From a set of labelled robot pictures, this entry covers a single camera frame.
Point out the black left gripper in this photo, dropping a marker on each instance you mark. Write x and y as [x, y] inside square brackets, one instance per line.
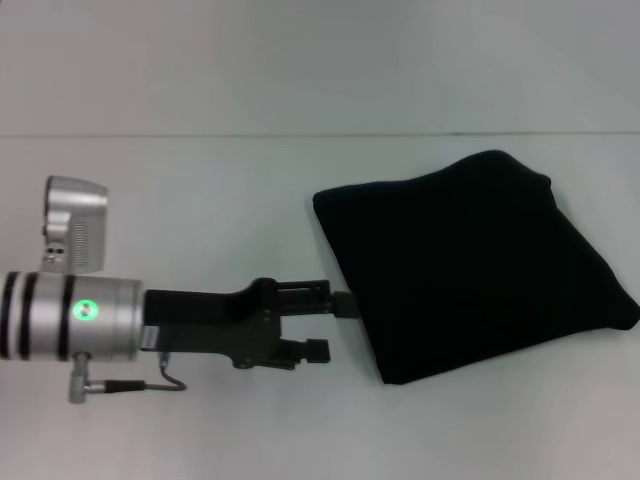
[215, 320]

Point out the black shirt with white print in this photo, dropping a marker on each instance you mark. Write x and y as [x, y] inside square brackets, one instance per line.
[475, 270]

